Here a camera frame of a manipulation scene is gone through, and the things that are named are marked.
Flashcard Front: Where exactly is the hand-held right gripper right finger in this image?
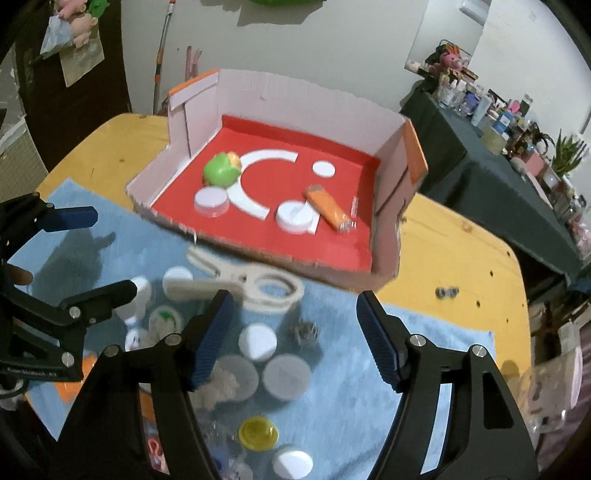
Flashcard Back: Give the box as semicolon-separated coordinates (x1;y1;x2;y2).
355;290;541;480

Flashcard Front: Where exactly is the row of cosmetic bottles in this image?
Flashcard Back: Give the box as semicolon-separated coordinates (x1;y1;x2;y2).
434;74;555;162

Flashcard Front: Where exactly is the yellow bottle cap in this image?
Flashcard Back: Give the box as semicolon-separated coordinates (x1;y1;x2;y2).
239;416;280;450

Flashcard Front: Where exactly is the orange cardboard box red inside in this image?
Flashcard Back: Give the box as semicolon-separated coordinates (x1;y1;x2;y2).
126;68;428;294

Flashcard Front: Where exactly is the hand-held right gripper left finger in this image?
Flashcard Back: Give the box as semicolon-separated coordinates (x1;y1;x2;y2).
48;290;236;480

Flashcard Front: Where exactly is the white plastic cap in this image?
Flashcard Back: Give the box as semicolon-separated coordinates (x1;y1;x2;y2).
276;200;315;234

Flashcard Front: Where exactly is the mop handle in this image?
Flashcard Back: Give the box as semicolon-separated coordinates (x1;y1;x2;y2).
152;0;178;116

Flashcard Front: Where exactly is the heap of white bottle lids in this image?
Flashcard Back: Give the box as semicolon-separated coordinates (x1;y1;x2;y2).
113;265;315;480

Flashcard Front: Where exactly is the paper door poster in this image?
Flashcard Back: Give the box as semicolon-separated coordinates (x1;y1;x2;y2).
60;32;107;88

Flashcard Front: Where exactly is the dark wooden door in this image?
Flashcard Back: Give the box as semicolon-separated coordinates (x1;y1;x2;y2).
0;0;132;176

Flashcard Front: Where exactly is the clear plastic bag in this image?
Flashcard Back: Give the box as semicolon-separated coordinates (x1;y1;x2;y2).
39;11;75;58

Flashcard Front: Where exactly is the beige knitted toy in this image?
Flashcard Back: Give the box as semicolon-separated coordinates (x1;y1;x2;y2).
194;369;241;411

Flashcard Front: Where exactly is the large white cap clear rim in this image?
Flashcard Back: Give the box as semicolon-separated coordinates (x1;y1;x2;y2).
194;187;229;217

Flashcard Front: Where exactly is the green toy duck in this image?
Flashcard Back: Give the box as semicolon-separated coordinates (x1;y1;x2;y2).
203;151;243;188

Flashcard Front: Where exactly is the large beige clothes peg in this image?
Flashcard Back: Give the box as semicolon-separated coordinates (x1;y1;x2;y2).
164;244;305;315

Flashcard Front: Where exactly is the pink rabbit plush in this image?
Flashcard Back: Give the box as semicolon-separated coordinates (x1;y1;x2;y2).
438;44;467;72

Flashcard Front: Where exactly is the side table with dark cloth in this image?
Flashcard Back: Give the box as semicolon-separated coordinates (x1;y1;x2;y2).
399;78;583;287

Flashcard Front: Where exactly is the plastic mug with straw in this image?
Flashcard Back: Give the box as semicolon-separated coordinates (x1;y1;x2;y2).
517;342;585;435

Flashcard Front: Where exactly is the snake plant in white pot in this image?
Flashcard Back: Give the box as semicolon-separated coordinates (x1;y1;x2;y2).
551;131;589;178

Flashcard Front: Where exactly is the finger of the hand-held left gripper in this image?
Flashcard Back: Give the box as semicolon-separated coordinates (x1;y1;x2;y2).
0;194;99;259
0;279;138;366

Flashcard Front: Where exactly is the light blue towel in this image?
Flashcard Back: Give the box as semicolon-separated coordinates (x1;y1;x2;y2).
9;178;497;480

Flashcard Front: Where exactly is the wall mirror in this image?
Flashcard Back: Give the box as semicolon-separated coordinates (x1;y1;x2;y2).
404;0;492;70

